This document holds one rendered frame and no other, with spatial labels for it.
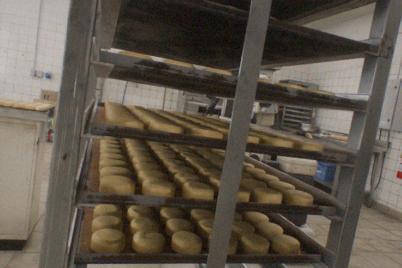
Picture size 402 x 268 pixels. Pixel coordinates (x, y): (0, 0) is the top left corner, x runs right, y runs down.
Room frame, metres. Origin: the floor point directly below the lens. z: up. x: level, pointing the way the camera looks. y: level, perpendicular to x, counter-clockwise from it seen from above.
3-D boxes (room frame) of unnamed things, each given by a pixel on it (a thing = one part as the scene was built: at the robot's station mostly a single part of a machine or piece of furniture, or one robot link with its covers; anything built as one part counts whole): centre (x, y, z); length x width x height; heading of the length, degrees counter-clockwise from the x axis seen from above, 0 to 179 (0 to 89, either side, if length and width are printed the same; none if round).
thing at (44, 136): (2.08, 1.01, 0.77); 0.24 x 0.04 x 0.14; 18
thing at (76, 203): (0.69, 0.23, 0.96); 0.64 x 0.03 x 0.03; 18
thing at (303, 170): (2.62, -0.70, 0.59); 0.55 x 0.34 x 0.83; 13
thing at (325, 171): (5.06, -2.12, 0.36); 0.47 x 0.38 x 0.26; 105
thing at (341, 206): (0.82, -0.14, 0.96); 0.64 x 0.03 x 0.03; 18
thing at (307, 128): (5.88, -1.90, 0.95); 0.39 x 0.39 x 0.14
